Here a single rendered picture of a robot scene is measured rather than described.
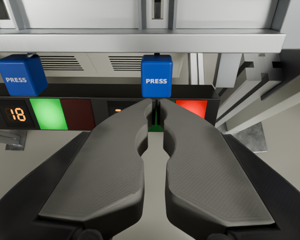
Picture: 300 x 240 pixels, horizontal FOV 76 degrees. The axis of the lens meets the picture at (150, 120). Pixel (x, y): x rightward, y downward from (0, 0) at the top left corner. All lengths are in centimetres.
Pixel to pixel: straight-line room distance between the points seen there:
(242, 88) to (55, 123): 22
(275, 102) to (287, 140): 44
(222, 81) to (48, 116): 18
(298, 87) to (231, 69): 33
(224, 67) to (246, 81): 5
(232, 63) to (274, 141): 80
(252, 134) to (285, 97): 40
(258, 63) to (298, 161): 80
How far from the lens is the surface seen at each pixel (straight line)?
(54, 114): 21
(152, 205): 85
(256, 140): 94
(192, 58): 62
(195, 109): 19
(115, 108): 19
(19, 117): 24
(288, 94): 56
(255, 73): 25
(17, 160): 103
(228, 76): 21
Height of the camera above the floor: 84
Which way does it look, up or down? 75 degrees down
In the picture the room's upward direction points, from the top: 6 degrees counter-clockwise
